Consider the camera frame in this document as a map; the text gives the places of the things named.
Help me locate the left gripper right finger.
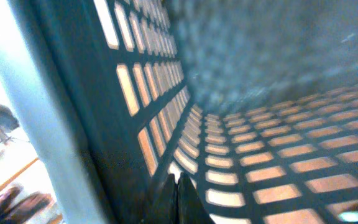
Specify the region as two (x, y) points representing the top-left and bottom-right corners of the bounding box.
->
(177, 172), (214, 224)

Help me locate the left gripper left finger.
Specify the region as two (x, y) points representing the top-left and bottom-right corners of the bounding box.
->
(141, 174), (178, 224)

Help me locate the grey plastic mesh basket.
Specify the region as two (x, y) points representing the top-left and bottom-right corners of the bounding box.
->
(0, 0), (358, 223)

